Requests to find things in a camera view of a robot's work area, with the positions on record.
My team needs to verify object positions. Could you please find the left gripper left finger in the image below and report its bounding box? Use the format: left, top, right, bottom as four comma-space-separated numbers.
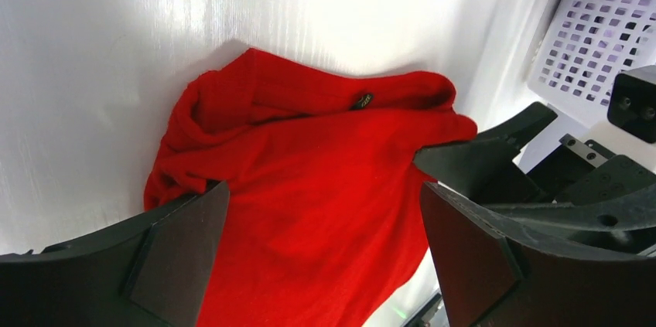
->
1, 182, 230, 326

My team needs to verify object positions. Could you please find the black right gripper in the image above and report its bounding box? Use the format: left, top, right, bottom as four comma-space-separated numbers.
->
413, 102, 655, 256

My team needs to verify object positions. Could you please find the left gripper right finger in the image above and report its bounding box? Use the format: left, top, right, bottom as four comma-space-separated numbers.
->
420, 182, 655, 326

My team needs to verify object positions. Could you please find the red t-shirt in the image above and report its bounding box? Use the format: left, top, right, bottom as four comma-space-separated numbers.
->
144, 49, 477, 326

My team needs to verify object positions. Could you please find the white plastic laundry basket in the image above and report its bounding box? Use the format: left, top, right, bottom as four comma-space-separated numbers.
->
528, 0, 655, 127

